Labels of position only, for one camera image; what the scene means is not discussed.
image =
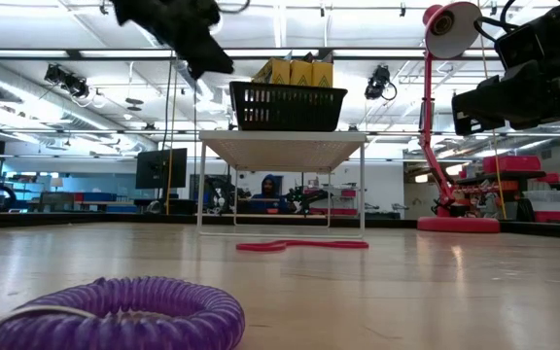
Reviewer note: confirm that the red desk lamp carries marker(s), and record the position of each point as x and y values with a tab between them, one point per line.
428	126

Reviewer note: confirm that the person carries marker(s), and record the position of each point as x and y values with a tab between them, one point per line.
269	192

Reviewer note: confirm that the black idle robot arm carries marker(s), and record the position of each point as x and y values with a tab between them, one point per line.
309	194

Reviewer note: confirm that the white table lamp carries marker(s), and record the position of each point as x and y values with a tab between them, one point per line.
57	182

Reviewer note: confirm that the black plastic basket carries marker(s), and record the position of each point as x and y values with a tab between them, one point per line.
287	124

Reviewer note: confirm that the long red rubber band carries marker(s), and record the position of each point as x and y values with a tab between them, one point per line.
309	243

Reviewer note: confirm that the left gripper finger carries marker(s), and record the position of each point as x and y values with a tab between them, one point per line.
207	60

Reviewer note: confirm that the black aluminium rig frame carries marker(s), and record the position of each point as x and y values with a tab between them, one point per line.
115	220

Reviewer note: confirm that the black mounted camera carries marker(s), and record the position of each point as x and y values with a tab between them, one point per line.
376	82
66	80

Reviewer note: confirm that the black rig crossbar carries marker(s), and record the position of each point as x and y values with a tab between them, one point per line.
358	53

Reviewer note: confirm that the purple coil wristband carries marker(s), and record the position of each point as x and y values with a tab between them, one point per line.
187	296

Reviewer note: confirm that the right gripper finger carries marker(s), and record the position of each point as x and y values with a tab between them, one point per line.
474	112

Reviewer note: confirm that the red storage bin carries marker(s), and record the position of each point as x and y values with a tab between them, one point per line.
513	163

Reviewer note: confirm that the black monitor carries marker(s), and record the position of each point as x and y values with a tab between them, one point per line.
161	167

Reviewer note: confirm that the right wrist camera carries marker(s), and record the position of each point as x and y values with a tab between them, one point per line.
520	46

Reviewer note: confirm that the green Crayola pencil box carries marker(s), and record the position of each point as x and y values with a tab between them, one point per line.
275	72

